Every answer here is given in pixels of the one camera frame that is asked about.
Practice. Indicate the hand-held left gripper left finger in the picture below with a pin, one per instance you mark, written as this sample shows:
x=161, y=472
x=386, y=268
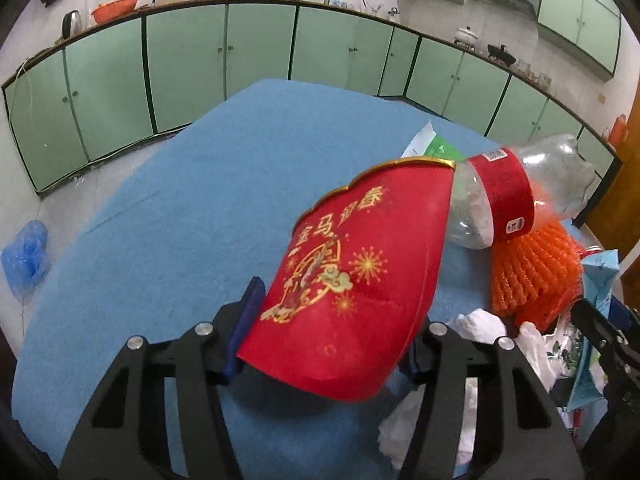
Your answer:
x=251, y=305

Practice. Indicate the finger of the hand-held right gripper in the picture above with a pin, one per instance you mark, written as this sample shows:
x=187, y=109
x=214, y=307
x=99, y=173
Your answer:
x=595, y=322

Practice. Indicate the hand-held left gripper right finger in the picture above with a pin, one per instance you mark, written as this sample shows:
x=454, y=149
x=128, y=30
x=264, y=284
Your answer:
x=411, y=362

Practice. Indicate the pale blue paper carton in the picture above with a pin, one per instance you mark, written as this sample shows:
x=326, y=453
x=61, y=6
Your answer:
x=600, y=272

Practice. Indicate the orange foam net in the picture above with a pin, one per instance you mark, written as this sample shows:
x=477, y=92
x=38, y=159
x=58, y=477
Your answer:
x=530, y=275

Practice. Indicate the red paper bag gold print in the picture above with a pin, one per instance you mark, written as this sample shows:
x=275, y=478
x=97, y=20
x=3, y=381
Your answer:
x=350, y=300

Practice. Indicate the clear plastic bottle red label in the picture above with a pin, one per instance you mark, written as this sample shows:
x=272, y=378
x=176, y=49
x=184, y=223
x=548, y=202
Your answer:
x=550, y=170

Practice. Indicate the green and white packet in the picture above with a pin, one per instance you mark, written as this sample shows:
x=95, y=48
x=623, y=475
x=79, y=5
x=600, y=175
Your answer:
x=436, y=147

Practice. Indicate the white plastic bag green print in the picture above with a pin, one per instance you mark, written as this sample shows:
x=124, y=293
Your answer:
x=542, y=355

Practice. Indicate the crumpled white tissue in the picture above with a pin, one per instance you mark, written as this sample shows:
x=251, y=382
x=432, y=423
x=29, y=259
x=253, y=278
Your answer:
x=477, y=325
x=405, y=425

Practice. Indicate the wooden door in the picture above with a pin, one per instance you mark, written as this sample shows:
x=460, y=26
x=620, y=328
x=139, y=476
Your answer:
x=622, y=200

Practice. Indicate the blue mat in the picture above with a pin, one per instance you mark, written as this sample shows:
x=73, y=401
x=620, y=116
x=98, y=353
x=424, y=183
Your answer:
x=200, y=185

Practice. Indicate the orange thermos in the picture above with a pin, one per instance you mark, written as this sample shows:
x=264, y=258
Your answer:
x=617, y=130

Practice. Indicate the blue plastic bag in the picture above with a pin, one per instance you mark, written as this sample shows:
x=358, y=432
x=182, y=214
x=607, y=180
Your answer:
x=25, y=255

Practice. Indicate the green lower kitchen cabinets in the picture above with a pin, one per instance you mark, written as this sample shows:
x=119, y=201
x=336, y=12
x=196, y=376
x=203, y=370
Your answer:
x=190, y=60

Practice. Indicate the green kitchen cabinets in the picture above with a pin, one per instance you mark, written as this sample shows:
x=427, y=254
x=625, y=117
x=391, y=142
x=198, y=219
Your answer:
x=575, y=10
x=190, y=60

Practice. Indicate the black wok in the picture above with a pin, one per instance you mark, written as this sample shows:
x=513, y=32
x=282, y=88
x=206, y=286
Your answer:
x=501, y=54

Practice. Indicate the green upper kitchen cabinets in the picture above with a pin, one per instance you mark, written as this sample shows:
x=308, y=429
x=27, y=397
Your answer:
x=575, y=10

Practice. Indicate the white pot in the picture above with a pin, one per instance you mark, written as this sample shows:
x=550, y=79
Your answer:
x=467, y=36

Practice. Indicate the orange basin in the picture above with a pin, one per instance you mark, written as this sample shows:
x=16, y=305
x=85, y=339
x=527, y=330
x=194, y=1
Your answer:
x=115, y=10

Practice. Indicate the steel kettle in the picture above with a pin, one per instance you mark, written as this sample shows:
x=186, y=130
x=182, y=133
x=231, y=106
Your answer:
x=72, y=22

